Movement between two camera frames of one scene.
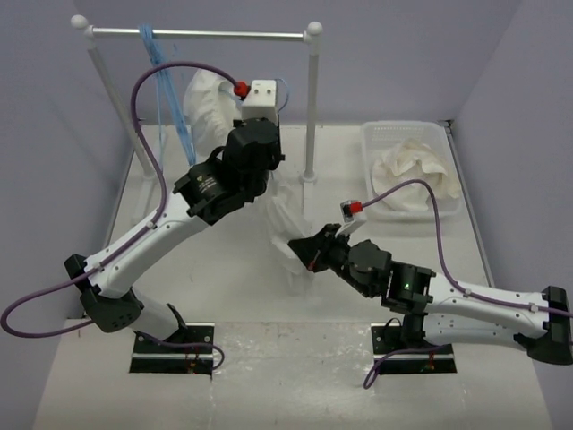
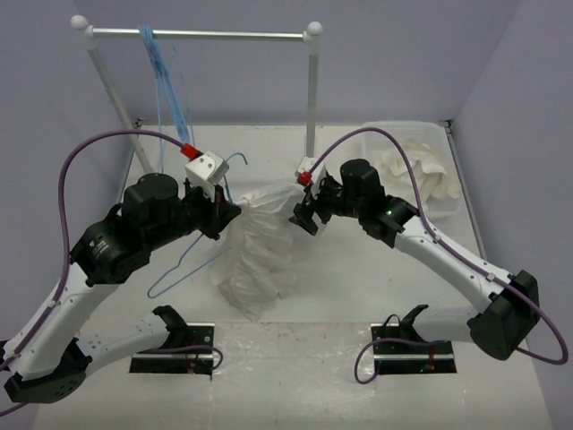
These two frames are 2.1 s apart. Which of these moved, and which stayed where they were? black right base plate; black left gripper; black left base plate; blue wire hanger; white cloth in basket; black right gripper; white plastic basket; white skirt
Moved: black right gripper; blue wire hanger; white skirt; black left gripper
Stayed: black left base plate; black right base plate; white cloth in basket; white plastic basket
